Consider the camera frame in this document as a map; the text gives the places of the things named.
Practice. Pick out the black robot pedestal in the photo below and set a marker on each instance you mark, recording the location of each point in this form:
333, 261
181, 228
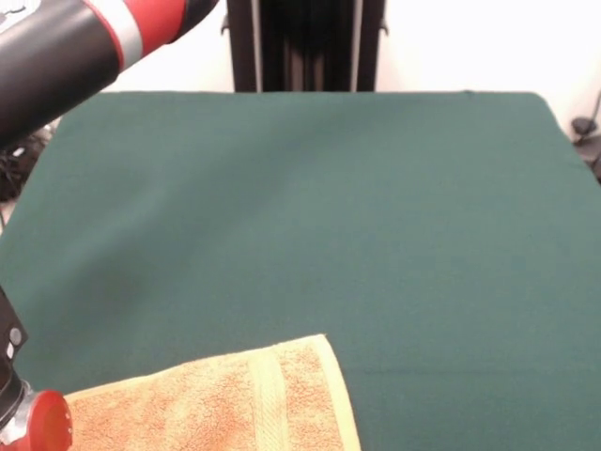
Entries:
305, 47

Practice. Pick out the dark green table cloth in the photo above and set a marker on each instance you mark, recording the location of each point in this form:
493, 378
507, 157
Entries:
328, 211

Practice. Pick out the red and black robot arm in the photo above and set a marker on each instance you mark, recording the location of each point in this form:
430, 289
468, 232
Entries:
61, 61

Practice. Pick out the black rounded device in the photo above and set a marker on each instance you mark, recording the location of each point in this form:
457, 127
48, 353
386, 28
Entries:
583, 127

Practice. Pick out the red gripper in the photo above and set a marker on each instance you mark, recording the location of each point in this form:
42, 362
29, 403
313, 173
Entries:
49, 420

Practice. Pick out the tan terry towel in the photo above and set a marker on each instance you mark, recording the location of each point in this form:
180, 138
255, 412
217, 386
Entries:
211, 404

